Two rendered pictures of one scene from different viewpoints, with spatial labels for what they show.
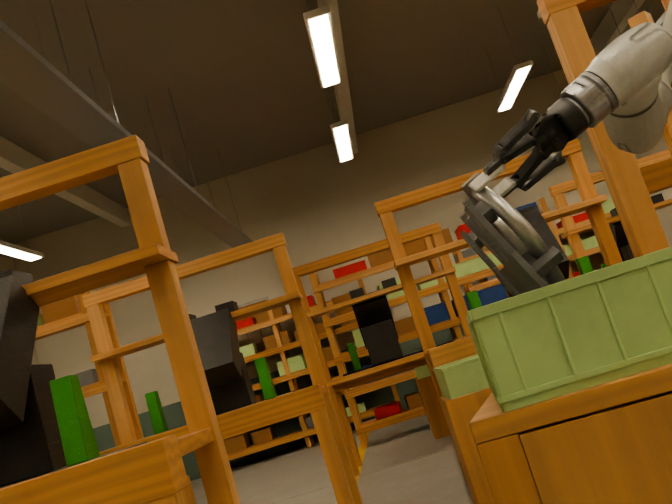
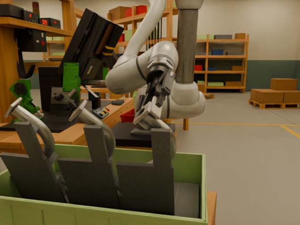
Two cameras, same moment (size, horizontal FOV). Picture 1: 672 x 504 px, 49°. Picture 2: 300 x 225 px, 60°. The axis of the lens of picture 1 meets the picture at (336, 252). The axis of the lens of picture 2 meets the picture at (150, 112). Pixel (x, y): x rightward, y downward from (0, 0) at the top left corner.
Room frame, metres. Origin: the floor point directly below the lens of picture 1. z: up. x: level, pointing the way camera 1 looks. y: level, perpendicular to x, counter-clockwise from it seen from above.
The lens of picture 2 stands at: (1.30, 0.32, 1.30)
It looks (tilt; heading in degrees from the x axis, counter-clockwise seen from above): 12 degrees down; 274
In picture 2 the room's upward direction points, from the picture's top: straight up
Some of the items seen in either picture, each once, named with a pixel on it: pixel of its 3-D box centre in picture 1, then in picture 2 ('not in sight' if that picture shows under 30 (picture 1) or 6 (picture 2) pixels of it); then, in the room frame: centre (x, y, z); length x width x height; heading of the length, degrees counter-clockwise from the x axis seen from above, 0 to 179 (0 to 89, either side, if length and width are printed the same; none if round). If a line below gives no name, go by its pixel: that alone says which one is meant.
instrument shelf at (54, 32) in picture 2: not in sight; (33, 29); (2.31, -1.66, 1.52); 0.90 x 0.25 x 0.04; 86
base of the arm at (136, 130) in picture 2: not in sight; (148, 125); (1.40, -1.15, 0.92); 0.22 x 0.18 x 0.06; 87
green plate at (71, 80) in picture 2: not in sight; (72, 76); (1.99, -1.57, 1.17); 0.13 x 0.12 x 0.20; 86
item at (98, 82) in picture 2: not in sight; (85, 82); (1.95, -1.72, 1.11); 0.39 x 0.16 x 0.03; 176
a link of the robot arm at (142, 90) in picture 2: not in sight; (150, 102); (1.39, -1.13, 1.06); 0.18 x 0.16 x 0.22; 6
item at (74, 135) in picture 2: not in sight; (106, 120); (1.77, -1.62, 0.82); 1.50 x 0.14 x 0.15; 86
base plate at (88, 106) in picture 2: not in sight; (71, 111); (2.05, -1.64, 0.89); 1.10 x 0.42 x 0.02; 86
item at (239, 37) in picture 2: not in sight; (204, 63); (-0.13, -10.13, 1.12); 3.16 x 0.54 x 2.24; 179
